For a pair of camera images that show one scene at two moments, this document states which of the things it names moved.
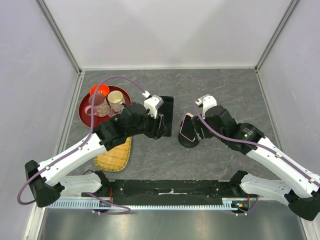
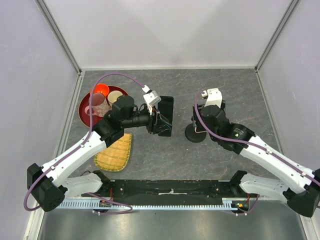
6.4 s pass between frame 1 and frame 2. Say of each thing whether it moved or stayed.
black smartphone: stayed
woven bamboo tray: stayed
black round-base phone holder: moved
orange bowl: stayed
